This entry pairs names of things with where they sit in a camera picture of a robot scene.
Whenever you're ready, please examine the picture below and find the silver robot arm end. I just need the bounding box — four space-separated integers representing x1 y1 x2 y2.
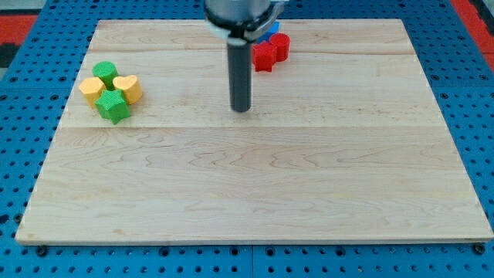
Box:
204 0 287 45

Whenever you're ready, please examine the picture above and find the red star block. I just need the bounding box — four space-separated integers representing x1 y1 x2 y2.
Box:
252 41 277 72

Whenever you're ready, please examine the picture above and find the yellow heart block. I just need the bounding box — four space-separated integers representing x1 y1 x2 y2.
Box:
113 75 144 104

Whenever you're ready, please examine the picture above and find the green star block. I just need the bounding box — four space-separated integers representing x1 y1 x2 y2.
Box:
95 90 130 124

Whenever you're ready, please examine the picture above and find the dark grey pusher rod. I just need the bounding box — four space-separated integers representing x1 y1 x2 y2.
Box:
227 39 252 113

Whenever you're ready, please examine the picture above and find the light wooden board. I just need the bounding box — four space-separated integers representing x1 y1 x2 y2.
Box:
15 19 493 246

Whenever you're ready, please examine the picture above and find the red cylinder block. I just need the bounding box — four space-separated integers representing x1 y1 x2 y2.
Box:
269 32 291 62

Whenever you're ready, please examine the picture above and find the blue block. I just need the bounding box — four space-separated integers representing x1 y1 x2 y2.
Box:
256 21 279 44

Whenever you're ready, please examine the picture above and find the green cylinder block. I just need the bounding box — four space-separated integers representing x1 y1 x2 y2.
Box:
92 61 118 90

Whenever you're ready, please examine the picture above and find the yellow hexagon block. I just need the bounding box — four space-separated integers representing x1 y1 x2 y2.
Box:
78 77 107 108

